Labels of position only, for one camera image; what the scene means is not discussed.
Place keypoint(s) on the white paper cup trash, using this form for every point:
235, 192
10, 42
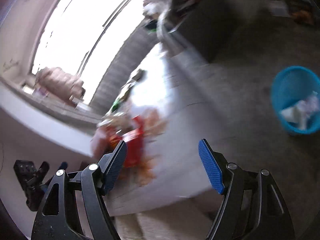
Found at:
302, 111

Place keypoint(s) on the dark grey cabinet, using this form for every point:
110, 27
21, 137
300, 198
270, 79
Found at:
207, 27

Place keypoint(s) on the grey curtain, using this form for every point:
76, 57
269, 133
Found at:
128, 58

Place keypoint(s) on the red snack bag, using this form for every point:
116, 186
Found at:
135, 132

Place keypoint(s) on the pink hanging jacket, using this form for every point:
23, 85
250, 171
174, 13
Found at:
62, 85

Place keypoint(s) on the floral table cloth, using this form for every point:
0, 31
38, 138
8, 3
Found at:
190, 117

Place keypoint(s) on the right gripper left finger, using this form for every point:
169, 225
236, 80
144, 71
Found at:
58, 217

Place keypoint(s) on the blue plastic waste basket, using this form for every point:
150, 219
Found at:
291, 85

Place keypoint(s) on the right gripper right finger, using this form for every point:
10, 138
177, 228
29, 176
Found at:
252, 207

